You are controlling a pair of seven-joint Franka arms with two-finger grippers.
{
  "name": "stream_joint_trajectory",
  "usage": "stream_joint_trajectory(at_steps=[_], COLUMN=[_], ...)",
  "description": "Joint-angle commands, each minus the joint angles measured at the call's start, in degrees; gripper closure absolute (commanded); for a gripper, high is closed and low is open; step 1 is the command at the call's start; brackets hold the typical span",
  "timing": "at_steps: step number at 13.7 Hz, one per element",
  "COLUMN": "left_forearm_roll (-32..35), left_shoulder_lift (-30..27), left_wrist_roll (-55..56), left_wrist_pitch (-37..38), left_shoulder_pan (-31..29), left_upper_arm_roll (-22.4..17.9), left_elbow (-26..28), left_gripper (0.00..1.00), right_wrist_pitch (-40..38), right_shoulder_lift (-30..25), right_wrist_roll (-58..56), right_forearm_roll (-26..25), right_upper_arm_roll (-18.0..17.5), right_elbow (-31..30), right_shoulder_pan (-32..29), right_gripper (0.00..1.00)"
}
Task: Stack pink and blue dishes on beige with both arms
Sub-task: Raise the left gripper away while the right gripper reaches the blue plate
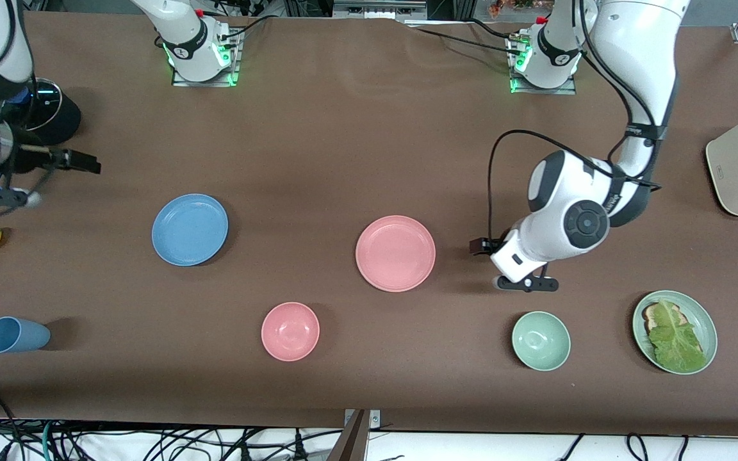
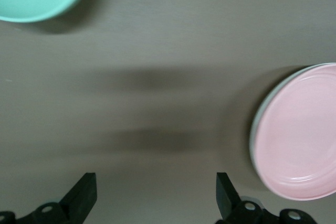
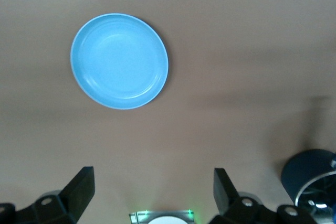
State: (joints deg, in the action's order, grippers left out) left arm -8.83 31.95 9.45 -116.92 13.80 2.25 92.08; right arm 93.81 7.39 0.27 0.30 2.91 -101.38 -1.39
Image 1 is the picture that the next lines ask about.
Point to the dark metal post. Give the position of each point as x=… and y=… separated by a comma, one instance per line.
x=350, y=445

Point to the orange and green decorations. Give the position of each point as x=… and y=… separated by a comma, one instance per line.
x=503, y=6

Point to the grey metal frame block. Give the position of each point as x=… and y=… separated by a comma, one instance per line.
x=378, y=9

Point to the green lettuce leaf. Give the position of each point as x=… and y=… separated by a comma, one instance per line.
x=676, y=339

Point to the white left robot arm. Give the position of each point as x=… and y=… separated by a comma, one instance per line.
x=638, y=51

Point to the small pink bowl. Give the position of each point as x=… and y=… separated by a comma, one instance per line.
x=290, y=331

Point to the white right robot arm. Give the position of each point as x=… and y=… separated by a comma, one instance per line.
x=186, y=45

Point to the glass lid with blue knob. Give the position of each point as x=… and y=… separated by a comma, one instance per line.
x=45, y=102

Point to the blue plate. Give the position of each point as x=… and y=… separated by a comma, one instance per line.
x=190, y=230

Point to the pink plate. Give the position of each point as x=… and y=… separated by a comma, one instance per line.
x=396, y=253

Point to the small green bowl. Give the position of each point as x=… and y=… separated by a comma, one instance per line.
x=541, y=340

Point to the green plate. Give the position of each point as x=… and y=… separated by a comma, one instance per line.
x=705, y=320

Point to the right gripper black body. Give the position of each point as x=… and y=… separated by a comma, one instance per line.
x=28, y=157

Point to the blue cup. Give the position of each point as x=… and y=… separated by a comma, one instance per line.
x=16, y=335

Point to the toasted bread slice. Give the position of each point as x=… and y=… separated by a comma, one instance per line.
x=652, y=315

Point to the small metal table bracket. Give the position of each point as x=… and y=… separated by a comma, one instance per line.
x=375, y=419

